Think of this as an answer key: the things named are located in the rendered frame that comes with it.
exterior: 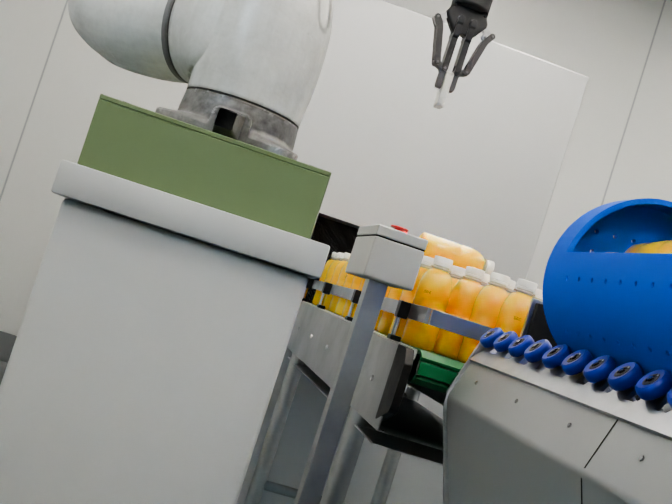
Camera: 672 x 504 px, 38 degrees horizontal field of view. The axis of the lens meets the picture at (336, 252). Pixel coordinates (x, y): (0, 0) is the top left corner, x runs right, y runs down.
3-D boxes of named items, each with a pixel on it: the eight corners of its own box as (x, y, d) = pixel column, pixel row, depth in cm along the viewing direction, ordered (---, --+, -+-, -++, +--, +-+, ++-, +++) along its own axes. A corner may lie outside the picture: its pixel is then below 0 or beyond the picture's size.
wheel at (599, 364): (579, 364, 132) (587, 376, 132) (581, 376, 127) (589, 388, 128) (609, 348, 130) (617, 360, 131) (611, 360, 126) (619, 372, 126)
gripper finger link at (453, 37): (467, 16, 187) (460, 13, 186) (448, 71, 186) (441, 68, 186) (461, 20, 190) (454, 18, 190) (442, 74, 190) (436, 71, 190)
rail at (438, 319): (428, 324, 179) (433, 309, 179) (427, 324, 180) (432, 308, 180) (622, 387, 185) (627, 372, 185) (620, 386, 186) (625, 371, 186)
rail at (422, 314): (423, 323, 180) (428, 307, 180) (308, 287, 338) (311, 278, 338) (427, 324, 180) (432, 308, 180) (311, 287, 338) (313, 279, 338)
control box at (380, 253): (362, 275, 180) (379, 222, 181) (344, 272, 200) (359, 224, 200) (412, 291, 182) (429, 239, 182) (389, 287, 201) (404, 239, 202)
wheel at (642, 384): (630, 379, 117) (639, 392, 117) (634, 393, 113) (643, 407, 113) (664, 361, 116) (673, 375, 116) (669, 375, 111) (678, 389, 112)
